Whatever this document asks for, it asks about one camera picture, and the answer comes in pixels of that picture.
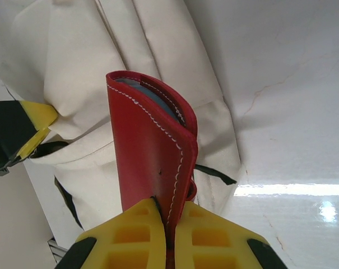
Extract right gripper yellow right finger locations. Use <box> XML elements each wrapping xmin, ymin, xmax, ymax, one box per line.
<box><xmin>173</xmin><ymin>201</ymin><xmax>287</xmax><ymax>269</ymax></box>

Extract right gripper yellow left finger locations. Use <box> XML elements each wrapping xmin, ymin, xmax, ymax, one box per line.
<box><xmin>55</xmin><ymin>197</ymin><xmax>167</xmax><ymax>269</ymax></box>

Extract cream canvas backpack black straps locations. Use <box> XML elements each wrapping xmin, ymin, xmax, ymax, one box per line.
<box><xmin>0</xmin><ymin>0</ymin><xmax>247</xmax><ymax>233</ymax></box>

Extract red leather wallet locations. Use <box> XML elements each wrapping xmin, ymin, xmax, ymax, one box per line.
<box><xmin>105</xmin><ymin>69</ymin><xmax>199</xmax><ymax>247</ymax></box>

